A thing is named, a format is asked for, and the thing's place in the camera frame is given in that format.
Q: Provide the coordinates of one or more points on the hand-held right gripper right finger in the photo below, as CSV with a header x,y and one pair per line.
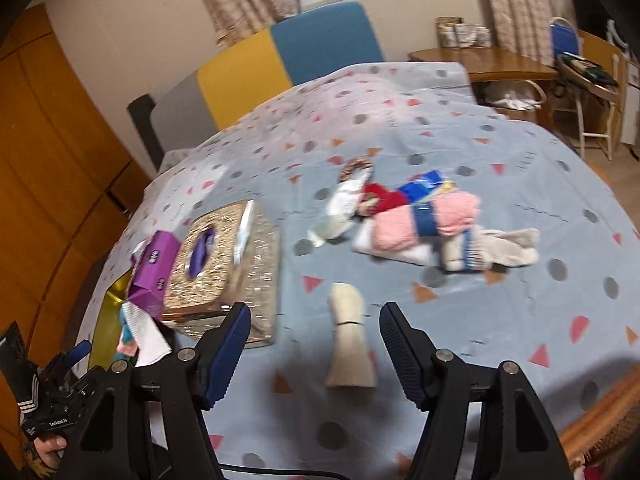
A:
x,y
400,355

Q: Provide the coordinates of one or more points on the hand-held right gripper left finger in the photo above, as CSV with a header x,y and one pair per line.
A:
x,y
227,355

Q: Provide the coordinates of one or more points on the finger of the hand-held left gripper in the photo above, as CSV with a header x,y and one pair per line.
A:
x,y
75,351

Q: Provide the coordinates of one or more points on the beige sock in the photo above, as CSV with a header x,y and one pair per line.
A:
x,y
347,355

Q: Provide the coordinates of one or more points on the ornate silver tissue box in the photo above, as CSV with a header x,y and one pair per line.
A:
x,y
225,280

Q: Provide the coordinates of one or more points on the blue tissue packet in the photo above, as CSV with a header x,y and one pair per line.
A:
x,y
422,187

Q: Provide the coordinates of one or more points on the person's left forearm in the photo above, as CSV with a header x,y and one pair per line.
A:
x,y
15,375

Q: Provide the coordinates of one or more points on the person's left hand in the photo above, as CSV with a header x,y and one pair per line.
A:
x,y
50,449

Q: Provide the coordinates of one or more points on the gold box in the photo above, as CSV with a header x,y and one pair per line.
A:
x,y
107,320

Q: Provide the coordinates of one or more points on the teal and pink cloth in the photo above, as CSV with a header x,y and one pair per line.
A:
x,y
126,346

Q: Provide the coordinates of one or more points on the white paper tissue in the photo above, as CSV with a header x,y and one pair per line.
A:
x,y
145,332

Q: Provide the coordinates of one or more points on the purple tissue packet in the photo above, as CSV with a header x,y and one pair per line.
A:
x,y
152,270
202,252

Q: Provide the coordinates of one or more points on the white foam block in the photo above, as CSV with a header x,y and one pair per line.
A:
x,y
365,244

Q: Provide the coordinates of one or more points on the pink knitted sock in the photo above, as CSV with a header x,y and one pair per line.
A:
x,y
395,232

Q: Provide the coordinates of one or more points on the cream sock blue stripe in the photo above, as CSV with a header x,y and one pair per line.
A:
x,y
505,252

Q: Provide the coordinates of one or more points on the red cloth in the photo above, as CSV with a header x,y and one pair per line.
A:
x,y
385,199

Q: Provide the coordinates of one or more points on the orange wooden wardrobe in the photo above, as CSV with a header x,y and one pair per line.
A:
x,y
50,160

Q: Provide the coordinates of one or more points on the patterned bed sheet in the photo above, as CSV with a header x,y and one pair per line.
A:
x,y
450,125

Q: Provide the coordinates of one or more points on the white bag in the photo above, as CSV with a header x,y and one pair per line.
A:
x,y
510,102

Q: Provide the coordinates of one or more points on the wooden table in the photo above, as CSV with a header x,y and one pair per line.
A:
x,y
490,62

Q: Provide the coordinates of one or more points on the multicolour padded headboard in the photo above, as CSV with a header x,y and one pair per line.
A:
x,y
325,40

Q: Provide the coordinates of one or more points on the dark green bag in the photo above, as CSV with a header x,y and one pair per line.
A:
x,y
592,70

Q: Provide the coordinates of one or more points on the wooden bed frame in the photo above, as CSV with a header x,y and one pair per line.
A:
x,y
605,415

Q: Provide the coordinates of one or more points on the blue chair white frame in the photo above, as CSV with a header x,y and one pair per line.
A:
x,y
564,37

